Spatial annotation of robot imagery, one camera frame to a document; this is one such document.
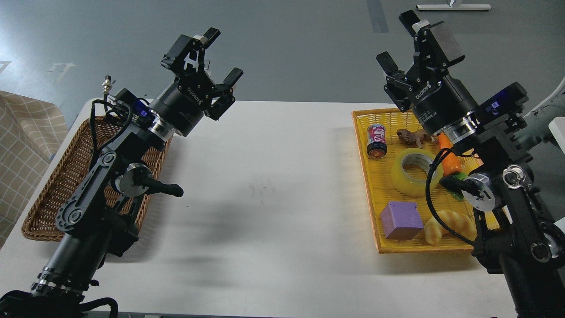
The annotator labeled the yellow plastic basket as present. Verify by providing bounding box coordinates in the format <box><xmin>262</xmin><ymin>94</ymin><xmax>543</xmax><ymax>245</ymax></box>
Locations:
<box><xmin>352</xmin><ymin>108</ymin><xmax>474</xmax><ymax>254</ymax></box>

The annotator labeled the brown wicker basket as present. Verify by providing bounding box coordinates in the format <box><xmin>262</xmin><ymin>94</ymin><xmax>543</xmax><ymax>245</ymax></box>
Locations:
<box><xmin>21</xmin><ymin>116</ymin><xmax>172</xmax><ymax>242</ymax></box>

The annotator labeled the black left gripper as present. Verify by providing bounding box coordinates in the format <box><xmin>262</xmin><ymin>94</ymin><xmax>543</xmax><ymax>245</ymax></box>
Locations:
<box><xmin>150</xmin><ymin>27</ymin><xmax>244</xmax><ymax>136</ymax></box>

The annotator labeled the white bar on floor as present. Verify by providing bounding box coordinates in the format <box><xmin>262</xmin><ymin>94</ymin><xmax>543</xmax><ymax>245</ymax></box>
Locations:
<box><xmin>416</xmin><ymin>0</ymin><xmax>492</xmax><ymax>11</ymax></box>

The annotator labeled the purple cube block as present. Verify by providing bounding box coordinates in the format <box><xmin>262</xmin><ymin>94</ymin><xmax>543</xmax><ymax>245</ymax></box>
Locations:
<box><xmin>380</xmin><ymin>201</ymin><xmax>424</xmax><ymax>240</ymax></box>

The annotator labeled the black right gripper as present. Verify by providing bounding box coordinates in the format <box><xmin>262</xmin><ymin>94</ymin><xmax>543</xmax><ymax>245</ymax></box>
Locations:
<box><xmin>376</xmin><ymin>10</ymin><xmax>478</xmax><ymax>135</ymax></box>

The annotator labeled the toy croissant bread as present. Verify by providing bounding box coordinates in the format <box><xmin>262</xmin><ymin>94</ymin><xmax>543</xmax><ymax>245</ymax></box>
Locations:
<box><xmin>424</xmin><ymin>210</ymin><xmax>478</xmax><ymax>246</ymax></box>

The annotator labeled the orange toy carrot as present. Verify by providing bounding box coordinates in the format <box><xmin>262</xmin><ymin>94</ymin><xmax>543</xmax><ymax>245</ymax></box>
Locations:
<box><xmin>437</xmin><ymin>132</ymin><xmax>463</xmax><ymax>177</ymax></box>

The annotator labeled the yellow tape roll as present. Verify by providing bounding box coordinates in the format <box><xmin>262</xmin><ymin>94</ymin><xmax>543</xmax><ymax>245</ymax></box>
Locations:
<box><xmin>390</xmin><ymin>148</ymin><xmax>435</xmax><ymax>197</ymax></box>

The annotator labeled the beige checkered cloth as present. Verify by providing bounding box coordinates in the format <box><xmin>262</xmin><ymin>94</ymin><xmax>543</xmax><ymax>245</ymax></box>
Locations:
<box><xmin>0</xmin><ymin>91</ymin><xmax>68</xmax><ymax>245</ymax></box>

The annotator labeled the small soda can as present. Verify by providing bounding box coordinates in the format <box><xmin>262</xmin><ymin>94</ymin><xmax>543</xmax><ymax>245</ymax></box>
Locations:
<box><xmin>367</xmin><ymin>124</ymin><xmax>387</xmax><ymax>159</ymax></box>

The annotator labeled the person grey sleeve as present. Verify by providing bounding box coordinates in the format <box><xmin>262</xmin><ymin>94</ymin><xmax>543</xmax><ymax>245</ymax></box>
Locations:
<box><xmin>516</xmin><ymin>94</ymin><xmax>565</xmax><ymax>151</ymax></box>

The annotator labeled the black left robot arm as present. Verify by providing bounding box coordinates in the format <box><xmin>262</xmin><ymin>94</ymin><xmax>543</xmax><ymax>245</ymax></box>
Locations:
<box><xmin>1</xmin><ymin>27</ymin><xmax>243</xmax><ymax>318</ymax></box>

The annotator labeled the brown toy animal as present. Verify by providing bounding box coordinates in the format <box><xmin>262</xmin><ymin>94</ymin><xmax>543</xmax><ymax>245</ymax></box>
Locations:
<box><xmin>396</xmin><ymin>129</ymin><xmax>437</xmax><ymax>149</ymax></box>

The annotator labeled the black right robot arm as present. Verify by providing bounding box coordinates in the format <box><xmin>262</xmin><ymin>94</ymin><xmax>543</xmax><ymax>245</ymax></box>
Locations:
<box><xmin>376</xmin><ymin>10</ymin><xmax>564</xmax><ymax>318</ymax></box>

